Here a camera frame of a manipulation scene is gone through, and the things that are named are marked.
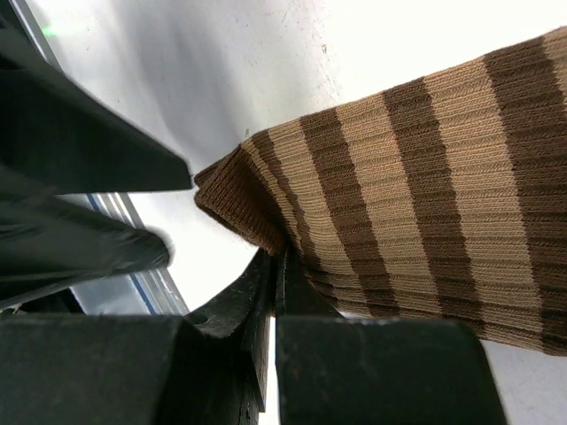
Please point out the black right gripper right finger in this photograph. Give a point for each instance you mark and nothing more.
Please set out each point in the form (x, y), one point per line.
(334, 370)

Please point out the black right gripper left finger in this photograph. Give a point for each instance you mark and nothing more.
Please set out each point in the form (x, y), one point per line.
(207, 367)

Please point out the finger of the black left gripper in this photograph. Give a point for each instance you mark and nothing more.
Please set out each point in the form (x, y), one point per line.
(54, 133)
(49, 244)

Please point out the brown tan striped sock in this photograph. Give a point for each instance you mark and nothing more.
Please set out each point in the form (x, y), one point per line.
(442, 197)

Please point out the aluminium rail frame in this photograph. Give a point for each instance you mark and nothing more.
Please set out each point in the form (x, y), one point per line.
(17, 26)

